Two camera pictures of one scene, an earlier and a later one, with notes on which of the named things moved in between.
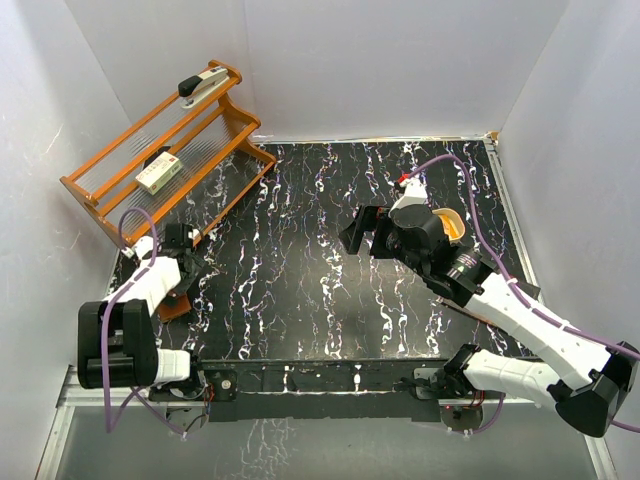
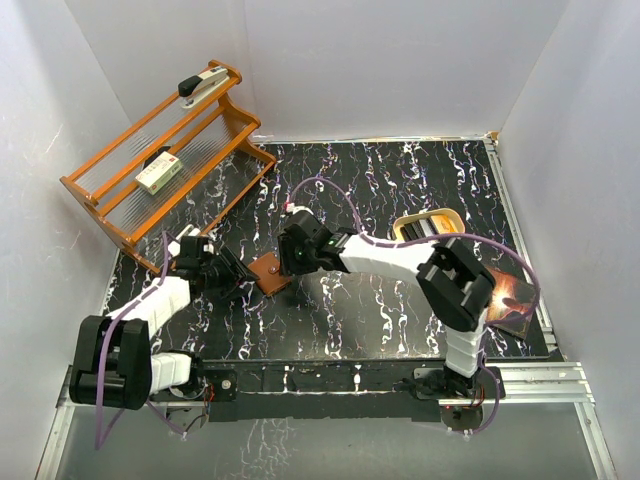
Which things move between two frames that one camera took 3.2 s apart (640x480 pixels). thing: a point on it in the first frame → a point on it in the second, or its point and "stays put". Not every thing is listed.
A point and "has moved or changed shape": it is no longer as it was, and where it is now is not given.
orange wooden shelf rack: (183, 166) stays put
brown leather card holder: (174, 305) has moved or changed shape
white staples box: (159, 172) stays put
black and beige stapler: (193, 89) stays put
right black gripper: (370, 218) → (290, 266)
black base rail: (315, 390) stays put
